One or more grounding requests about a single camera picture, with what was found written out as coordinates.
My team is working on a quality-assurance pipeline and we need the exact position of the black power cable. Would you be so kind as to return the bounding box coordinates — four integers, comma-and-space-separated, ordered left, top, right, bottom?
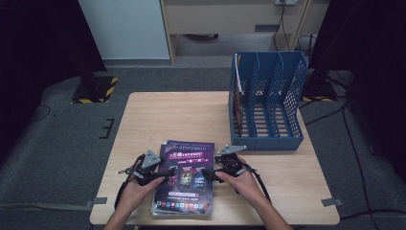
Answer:
272, 4, 292, 52

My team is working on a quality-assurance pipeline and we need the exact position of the white cabinet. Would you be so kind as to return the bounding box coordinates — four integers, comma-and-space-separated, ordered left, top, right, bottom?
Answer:
78, 0, 170, 60

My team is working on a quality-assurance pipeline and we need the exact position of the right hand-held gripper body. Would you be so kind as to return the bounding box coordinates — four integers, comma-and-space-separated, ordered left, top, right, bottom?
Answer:
214, 144, 248, 178

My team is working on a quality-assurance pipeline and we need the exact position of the black yellow striped stand base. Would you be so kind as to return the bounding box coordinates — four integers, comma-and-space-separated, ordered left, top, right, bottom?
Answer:
70, 75, 119, 104
301, 71, 339, 104

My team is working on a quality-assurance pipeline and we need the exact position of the black curtain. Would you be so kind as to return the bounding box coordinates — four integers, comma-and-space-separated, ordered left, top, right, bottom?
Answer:
307, 0, 406, 175
0, 0, 107, 161

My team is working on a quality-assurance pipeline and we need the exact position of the blue plastic file rack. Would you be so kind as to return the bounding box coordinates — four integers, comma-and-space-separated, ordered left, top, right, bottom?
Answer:
228, 51, 309, 151

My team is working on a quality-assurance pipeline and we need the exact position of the person's left hand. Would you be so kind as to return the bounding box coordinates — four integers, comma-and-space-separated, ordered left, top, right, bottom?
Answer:
116, 176, 166, 219

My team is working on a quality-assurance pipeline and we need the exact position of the black tape floor mark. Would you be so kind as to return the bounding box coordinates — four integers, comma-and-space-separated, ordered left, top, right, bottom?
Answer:
99, 118, 115, 140

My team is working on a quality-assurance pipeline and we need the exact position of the thin black floor cable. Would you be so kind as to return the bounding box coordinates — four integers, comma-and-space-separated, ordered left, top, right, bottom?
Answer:
32, 103, 52, 123

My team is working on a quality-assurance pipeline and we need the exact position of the person's right hand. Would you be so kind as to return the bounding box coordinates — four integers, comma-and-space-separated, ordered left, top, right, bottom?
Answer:
214, 156, 266, 210

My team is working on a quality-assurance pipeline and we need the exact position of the right hand-held gripper black cable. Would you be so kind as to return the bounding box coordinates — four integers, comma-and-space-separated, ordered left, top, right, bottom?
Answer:
236, 162, 272, 204

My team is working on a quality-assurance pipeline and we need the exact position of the grey tape piece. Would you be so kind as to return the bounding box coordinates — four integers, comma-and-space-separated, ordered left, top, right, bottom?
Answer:
85, 196, 108, 209
320, 197, 344, 208

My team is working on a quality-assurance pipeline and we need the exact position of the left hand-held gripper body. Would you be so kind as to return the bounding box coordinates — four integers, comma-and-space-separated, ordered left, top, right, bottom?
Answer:
125, 149, 162, 187

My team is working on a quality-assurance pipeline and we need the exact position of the black and red magazine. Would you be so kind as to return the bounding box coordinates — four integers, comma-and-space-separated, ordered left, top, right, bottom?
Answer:
233, 53, 246, 129

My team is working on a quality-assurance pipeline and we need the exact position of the left hand-held gripper black cable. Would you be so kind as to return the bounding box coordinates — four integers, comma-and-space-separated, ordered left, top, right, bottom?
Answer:
114, 154, 145, 209

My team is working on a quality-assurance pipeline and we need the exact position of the long black floor cable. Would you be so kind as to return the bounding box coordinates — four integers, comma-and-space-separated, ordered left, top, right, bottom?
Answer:
339, 102, 406, 230

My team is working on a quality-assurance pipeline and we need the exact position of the hand-held gripper black cable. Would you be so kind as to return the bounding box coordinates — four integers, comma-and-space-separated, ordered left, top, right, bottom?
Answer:
114, 154, 145, 209
236, 162, 272, 204

